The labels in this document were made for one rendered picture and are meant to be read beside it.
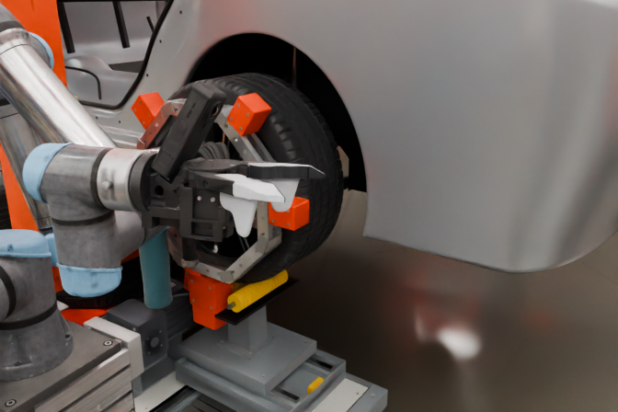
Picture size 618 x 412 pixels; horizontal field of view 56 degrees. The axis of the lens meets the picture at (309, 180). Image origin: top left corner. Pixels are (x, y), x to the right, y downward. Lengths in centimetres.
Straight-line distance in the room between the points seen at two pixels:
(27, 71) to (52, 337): 46
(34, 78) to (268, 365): 141
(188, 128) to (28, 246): 47
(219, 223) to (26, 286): 48
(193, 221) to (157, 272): 122
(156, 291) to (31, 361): 84
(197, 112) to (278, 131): 100
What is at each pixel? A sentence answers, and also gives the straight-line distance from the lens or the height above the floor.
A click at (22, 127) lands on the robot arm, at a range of 130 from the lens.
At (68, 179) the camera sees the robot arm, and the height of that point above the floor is 122.
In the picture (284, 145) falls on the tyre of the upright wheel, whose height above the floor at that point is 102.
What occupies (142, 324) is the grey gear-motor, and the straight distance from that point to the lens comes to 203.
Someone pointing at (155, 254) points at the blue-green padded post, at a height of 67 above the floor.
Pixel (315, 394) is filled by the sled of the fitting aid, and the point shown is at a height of 15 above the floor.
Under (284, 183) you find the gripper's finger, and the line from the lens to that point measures 71.
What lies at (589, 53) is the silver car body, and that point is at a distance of 144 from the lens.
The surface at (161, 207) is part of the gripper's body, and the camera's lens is 69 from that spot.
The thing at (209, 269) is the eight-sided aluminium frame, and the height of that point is 60.
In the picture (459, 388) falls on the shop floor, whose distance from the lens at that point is 241.
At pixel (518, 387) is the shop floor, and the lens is 248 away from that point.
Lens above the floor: 143
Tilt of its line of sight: 18 degrees down
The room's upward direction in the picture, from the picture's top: straight up
